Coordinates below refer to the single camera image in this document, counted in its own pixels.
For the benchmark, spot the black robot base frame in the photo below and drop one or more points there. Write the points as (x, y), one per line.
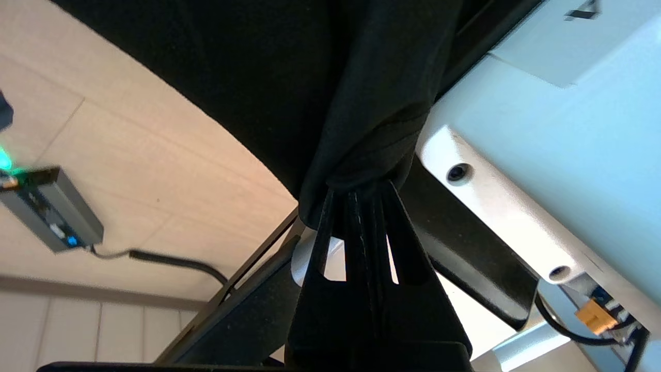
(465, 248)

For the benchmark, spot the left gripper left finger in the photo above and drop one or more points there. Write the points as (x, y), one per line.
(335, 320)

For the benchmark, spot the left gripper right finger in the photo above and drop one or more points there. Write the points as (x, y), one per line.
(418, 320)

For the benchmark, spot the grey metal power box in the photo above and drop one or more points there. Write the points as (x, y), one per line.
(51, 206)

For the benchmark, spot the orange plug connector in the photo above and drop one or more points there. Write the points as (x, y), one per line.
(596, 316)

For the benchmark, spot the white robot body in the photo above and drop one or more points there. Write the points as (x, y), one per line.
(568, 129)

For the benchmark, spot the black printed t-shirt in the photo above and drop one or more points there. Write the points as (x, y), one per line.
(258, 77)

